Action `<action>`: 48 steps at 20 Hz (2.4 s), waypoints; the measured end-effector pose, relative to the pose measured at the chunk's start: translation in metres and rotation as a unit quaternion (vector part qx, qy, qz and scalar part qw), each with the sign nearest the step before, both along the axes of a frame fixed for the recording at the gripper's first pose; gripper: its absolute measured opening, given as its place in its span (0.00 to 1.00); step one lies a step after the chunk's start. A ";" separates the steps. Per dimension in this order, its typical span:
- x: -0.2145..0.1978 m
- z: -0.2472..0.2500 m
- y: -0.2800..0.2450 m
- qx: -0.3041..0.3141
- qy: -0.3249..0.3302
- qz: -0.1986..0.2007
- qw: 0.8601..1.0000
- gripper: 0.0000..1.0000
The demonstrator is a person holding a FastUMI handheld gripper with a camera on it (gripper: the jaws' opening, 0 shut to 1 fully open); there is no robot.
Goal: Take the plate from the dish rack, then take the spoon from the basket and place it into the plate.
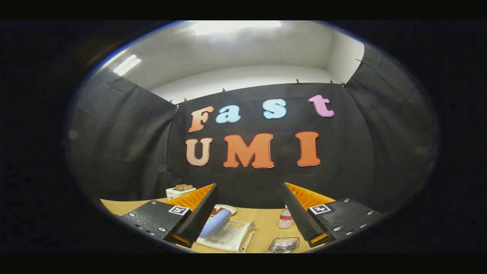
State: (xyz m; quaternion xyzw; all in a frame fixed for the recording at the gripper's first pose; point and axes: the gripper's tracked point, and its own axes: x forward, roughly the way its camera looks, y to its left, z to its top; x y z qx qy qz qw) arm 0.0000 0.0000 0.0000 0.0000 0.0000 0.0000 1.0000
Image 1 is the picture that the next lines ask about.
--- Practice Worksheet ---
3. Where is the white wire dish rack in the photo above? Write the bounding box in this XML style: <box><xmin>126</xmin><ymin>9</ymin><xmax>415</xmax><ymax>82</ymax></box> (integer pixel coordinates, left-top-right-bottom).
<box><xmin>196</xmin><ymin>220</ymin><xmax>256</xmax><ymax>253</ymax></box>

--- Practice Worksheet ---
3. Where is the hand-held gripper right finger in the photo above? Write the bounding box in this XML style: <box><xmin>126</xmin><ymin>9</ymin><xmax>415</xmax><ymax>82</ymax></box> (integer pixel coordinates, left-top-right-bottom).
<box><xmin>282</xmin><ymin>182</ymin><xmax>383</xmax><ymax>248</ymax></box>

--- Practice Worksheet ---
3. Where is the metal wire basket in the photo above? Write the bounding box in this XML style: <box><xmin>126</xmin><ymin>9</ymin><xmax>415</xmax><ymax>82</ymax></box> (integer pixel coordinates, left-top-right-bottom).
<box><xmin>268</xmin><ymin>237</ymin><xmax>300</xmax><ymax>253</ymax></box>

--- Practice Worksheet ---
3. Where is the beige round plate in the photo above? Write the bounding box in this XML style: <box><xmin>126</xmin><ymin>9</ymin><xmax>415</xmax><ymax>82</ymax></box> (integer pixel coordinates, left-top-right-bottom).
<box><xmin>211</xmin><ymin>204</ymin><xmax>237</xmax><ymax>217</ymax></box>

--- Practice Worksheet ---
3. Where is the narrow ceiling light panel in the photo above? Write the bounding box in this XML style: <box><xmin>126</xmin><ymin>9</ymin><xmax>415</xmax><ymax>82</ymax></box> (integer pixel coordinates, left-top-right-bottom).
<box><xmin>113</xmin><ymin>54</ymin><xmax>142</xmax><ymax>76</ymax></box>

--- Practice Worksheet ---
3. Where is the clear plastic water bottle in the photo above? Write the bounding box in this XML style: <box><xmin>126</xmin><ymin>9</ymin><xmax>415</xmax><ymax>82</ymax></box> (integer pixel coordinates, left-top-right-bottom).
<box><xmin>278</xmin><ymin>205</ymin><xmax>293</xmax><ymax>229</ymax></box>

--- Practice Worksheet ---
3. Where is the black backdrop cloth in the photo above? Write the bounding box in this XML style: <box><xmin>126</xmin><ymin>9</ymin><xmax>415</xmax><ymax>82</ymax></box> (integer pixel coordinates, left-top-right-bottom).
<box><xmin>68</xmin><ymin>44</ymin><xmax>438</xmax><ymax>213</ymax></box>

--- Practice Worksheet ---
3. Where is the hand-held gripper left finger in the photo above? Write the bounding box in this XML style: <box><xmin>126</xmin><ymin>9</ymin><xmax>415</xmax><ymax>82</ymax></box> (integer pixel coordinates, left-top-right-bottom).
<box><xmin>120</xmin><ymin>183</ymin><xmax>220</xmax><ymax>249</ymax></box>

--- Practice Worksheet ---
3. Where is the blue plate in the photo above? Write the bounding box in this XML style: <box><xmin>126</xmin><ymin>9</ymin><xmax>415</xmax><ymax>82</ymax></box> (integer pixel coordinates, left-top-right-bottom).
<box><xmin>199</xmin><ymin>209</ymin><xmax>232</xmax><ymax>239</ymax></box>

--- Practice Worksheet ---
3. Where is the white toaster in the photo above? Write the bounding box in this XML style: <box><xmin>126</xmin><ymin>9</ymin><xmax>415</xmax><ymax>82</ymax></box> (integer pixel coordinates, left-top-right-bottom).
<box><xmin>166</xmin><ymin>184</ymin><xmax>196</xmax><ymax>201</ymax></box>

